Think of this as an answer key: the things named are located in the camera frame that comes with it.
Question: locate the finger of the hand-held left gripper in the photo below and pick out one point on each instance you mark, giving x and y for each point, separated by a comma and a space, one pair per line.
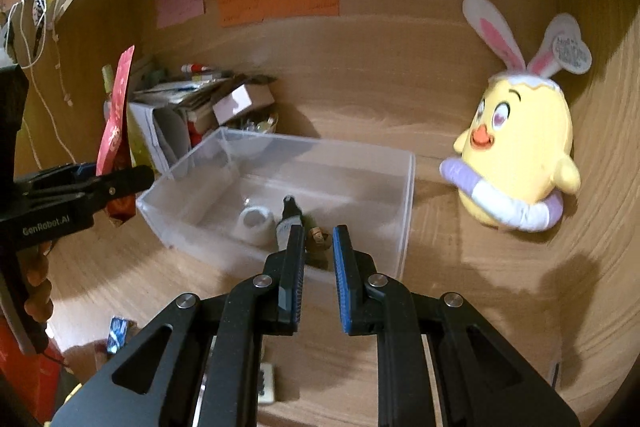
82, 170
130, 181

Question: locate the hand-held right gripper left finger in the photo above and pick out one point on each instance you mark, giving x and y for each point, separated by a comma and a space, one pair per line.
299, 279

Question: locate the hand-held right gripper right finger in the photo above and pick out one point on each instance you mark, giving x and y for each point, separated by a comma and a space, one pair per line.
342, 287

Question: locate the red foil packet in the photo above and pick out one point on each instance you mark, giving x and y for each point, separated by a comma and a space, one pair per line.
116, 107

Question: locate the small clear jar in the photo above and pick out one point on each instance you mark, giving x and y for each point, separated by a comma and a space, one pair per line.
266, 382

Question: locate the clear plastic bin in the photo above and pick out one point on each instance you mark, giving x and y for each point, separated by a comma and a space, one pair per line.
350, 177

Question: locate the person's left hand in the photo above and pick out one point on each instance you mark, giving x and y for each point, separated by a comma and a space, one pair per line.
39, 292

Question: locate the small dark trinket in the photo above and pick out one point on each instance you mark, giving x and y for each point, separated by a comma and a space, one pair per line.
319, 239

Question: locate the black bottle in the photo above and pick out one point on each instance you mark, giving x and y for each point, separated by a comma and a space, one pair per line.
289, 212

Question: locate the white tape roll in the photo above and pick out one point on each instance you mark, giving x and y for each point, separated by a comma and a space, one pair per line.
252, 227

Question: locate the red box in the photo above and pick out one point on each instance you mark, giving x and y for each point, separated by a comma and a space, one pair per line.
194, 132

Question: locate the pile of papers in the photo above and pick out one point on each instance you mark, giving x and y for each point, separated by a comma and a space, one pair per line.
165, 107

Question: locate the red and white marker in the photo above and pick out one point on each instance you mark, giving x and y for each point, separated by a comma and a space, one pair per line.
200, 69

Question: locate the blue packet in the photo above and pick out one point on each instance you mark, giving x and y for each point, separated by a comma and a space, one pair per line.
118, 335

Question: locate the small white box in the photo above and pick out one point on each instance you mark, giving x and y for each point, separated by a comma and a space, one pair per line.
242, 104

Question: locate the orange object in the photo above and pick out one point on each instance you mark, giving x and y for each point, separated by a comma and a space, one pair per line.
20, 377

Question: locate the yellow chick plush toy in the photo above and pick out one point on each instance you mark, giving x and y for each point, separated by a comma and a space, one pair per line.
520, 142

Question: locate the small black object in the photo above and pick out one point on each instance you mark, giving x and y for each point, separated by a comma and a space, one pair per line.
557, 375

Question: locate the orange sticky note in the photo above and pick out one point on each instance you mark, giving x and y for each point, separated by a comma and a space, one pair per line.
280, 2

